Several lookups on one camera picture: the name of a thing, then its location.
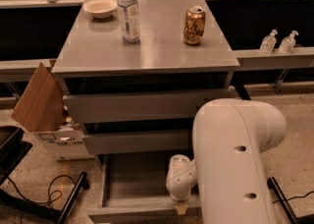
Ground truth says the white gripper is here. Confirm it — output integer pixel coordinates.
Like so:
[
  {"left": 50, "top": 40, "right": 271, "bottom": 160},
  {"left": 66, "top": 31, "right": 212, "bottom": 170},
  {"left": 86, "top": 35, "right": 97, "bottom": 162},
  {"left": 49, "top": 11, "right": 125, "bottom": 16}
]
[{"left": 166, "top": 154, "right": 197, "bottom": 215}]

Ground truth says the grey bottom drawer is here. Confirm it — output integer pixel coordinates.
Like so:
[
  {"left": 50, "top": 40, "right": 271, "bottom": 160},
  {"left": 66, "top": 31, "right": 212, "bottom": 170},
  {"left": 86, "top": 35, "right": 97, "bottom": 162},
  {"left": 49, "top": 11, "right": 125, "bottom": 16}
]
[{"left": 87, "top": 151, "right": 201, "bottom": 224}]

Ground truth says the grey drawer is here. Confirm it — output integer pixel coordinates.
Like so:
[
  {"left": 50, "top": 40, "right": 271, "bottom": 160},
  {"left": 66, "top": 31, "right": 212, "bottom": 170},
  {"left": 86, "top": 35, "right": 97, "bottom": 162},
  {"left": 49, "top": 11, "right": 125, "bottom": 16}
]
[
  {"left": 82, "top": 129, "right": 191, "bottom": 154},
  {"left": 87, "top": 151, "right": 201, "bottom": 224},
  {"left": 63, "top": 88, "right": 234, "bottom": 123}
]

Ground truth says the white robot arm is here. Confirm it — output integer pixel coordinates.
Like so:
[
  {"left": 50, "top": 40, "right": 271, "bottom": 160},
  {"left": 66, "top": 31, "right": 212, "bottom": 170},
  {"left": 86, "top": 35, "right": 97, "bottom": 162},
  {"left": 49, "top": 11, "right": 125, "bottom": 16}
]
[{"left": 166, "top": 98, "right": 287, "bottom": 224}]

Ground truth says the grey middle drawer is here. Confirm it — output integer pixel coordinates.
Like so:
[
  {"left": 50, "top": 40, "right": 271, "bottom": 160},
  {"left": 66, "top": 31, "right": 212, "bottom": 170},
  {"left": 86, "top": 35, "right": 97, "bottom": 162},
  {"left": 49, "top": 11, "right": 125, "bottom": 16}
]
[{"left": 82, "top": 129, "right": 191, "bottom": 154}]

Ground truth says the grey top drawer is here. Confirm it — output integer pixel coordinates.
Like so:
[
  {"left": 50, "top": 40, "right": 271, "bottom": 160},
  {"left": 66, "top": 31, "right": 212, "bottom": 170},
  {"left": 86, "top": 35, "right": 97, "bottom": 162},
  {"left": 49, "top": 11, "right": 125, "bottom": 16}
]
[{"left": 63, "top": 88, "right": 234, "bottom": 123}]

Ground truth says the grey drawer cabinet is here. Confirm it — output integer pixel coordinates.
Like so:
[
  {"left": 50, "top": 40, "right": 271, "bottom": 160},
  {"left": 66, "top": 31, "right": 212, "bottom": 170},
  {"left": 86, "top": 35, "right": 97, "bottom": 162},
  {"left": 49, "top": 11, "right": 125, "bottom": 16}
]
[{"left": 51, "top": 0, "right": 240, "bottom": 157}]

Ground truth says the open cardboard box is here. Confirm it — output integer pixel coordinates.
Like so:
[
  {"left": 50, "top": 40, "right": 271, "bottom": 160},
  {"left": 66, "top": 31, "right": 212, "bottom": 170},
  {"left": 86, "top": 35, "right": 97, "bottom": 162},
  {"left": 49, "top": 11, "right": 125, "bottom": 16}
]
[{"left": 12, "top": 63, "right": 92, "bottom": 161}]

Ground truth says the black stand leg right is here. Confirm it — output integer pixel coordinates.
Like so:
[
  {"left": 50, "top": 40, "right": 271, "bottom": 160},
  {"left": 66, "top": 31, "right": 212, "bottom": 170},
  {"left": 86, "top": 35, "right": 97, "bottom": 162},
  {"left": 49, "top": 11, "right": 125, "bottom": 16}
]
[{"left": 267, "top": 177, "right": 314, "bottom": 224}]

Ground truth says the black stand left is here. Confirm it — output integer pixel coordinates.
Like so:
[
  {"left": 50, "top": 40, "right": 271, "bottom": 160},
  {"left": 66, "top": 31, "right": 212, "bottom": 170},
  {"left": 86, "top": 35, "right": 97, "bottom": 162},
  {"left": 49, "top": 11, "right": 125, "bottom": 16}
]
[{"left": 0, "top": 126, "right": 90, "bottom": 224}]

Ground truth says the left sanitizer pump bottle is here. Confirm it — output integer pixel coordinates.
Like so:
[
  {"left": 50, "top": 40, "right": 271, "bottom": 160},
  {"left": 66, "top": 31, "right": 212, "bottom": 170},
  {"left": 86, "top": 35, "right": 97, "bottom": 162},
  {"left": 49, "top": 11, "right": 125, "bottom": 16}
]
[{"left": 260, "top": 29, "right": 278, "bottom": 53}]

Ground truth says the sanitizer pump bottle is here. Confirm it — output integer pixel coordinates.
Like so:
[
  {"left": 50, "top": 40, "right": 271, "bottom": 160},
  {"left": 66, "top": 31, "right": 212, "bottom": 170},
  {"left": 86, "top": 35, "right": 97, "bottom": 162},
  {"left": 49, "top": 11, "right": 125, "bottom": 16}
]
[
  {"left": 279, "top": 30, "right": 298, "bottom": 54},
  {"left": 260, "top": 29, "right": 278, "bottom": 53}
]

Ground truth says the gold drink can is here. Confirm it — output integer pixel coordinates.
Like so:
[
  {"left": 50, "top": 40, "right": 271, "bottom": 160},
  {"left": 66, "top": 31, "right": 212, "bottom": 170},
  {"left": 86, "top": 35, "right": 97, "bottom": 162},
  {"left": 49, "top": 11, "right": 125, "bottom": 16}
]
[{"left": 183, "top": 6, "right": 206, "bottom": 45}]

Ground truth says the right sanitizer pump bottle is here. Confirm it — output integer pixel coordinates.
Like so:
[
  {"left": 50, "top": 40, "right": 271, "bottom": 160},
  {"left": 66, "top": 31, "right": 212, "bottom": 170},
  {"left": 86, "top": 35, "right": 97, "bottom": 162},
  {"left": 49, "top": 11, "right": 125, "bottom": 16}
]
[{"left": 279, "top": 30, "right": 298, "bottom": 54}]

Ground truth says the clear plastic water bottle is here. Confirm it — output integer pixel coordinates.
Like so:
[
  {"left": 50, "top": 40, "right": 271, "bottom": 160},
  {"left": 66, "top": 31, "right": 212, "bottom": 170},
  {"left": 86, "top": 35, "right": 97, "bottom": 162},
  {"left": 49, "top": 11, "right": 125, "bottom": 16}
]
[{"left": 117, "top": 0, "right": 140, "bottom": 43}]

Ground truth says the white paper bowl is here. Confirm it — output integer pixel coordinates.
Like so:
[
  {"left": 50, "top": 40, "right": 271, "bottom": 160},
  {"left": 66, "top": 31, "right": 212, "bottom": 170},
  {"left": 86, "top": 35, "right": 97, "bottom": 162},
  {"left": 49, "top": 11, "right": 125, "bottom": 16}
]
[{"left": 82, "top": 0, "right": 117, "bottom": 19}]

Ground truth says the black adapter cable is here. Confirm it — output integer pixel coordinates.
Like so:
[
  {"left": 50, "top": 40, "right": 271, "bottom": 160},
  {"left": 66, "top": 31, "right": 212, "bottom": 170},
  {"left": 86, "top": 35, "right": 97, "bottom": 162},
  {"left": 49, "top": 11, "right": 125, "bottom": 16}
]
[{"left": 272, "top": 190, "right": 314, "bottom": 205}]

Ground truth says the black floor cable left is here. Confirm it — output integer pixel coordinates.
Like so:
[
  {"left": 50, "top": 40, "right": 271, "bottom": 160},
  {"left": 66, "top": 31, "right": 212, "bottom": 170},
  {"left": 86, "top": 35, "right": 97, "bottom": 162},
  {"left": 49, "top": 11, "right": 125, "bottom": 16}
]
[{"left": 6, "top": 174, "right": 77, "bottom": 224}]

